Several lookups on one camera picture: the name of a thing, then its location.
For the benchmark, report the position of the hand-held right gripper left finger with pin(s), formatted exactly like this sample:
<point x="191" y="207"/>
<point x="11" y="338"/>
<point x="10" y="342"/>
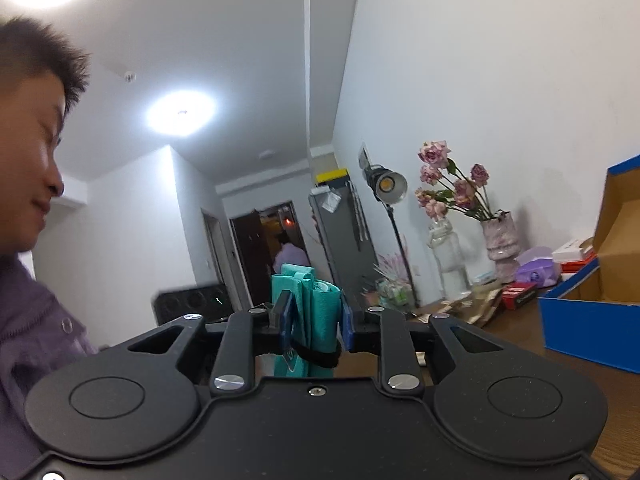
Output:
<point x="284" y="317"/>

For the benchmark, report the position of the brown paper bag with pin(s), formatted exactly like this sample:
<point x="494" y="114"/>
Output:
<point x="480" y="305"/>

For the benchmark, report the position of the clear glass bottle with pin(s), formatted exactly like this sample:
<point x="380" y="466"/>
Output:
<point x="447" y="260"/>

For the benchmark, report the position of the yellow box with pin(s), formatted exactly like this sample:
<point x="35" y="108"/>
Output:
<point x="331" y="176"/>

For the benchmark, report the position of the teal cloth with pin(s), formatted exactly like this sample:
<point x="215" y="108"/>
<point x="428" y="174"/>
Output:
<point x="320" y="310"/>

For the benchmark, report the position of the black speaker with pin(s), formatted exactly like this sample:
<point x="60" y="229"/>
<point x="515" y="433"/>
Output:
<point x="190" y="302"/>

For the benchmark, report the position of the dark wooden door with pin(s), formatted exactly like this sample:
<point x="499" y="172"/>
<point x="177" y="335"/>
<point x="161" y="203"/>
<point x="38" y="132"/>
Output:
<point x="250" y="255"/>

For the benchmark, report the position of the pink mottled vase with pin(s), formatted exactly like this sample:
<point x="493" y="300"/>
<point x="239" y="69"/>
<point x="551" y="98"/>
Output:
<point x="500" y="245"/>

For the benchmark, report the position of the red box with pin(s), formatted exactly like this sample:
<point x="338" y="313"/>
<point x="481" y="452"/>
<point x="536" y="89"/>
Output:
<point x="517" y="296"/>

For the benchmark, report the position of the white red carton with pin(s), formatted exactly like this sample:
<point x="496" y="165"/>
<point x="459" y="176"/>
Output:
<point x="575" y="255"/>

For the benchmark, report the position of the person's head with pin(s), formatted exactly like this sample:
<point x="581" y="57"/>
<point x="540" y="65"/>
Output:
<point x="25" y="160"/>

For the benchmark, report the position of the wrapped flower bouquet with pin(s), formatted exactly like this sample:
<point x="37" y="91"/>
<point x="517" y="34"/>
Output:
<point x="395" y="285"/>

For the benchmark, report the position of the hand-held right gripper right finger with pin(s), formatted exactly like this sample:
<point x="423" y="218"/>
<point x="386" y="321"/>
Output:
<point x="346" y="325"/>

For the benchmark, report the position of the dried pink roses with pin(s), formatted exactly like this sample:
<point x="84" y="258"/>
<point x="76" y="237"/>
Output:
<point x="434" y="152"/>

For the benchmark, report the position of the blue cardboard box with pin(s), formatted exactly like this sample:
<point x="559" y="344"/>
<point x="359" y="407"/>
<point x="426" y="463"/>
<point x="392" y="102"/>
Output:
<point x="575" y="330"/>

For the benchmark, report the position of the grey refrigerator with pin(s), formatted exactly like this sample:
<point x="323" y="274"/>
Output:
<point x="340" y="240"/>

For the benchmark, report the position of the person's purple jacket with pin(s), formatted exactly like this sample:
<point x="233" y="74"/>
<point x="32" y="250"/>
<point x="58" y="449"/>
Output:
<point x="30" y="335"/>

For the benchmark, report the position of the studio light on stand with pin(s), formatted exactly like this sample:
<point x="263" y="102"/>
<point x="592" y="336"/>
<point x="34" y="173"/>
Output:
<point x="387" y="182"/>

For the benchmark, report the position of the purple plastic bag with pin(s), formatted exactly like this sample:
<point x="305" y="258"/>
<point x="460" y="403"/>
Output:
<point x="537" y="270"/>

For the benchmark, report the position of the black elastic band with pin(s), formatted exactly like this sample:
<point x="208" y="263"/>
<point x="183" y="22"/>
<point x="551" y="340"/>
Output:
<point x="315" y="357"/>

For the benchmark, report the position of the white door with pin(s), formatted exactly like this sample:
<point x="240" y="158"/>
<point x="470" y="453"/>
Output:
<point x="214" y="250"/>

